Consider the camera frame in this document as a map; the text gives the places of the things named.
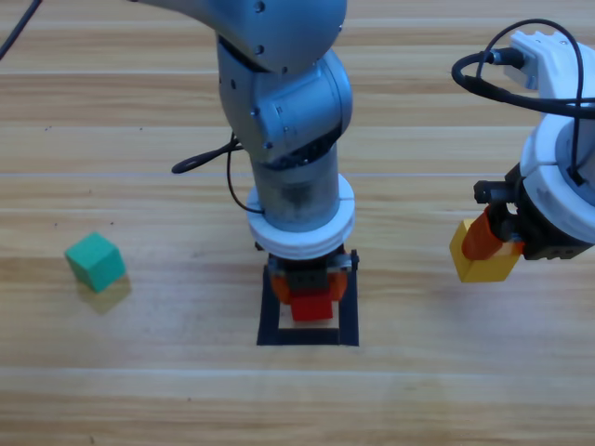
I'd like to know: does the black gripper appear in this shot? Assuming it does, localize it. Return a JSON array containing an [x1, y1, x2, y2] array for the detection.
[[253, 239, 362, 308], [463, 164, 588, 262]]

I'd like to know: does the red cube block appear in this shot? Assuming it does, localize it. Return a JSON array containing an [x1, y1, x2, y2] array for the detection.
[[291, 290, 335, 322]]

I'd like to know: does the yellow cube block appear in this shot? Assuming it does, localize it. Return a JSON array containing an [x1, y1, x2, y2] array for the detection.
[[448, 218, 521, 284]]

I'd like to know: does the green cube block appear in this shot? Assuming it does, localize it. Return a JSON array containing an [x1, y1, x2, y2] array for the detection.
[[64, 231, 127, 295]]

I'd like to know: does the black tape square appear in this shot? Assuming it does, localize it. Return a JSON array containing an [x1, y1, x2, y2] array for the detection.
[[256, 264, 361, 348]]

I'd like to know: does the thin black arm wire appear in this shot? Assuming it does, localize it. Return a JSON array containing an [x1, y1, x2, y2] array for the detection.
[[478, 18, 588, 187], [226, 148, 266, 216]]

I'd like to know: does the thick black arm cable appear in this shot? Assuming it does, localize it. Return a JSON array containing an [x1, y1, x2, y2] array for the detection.
[[451, 47, 595, 118], [170, 132, 245, 176]]

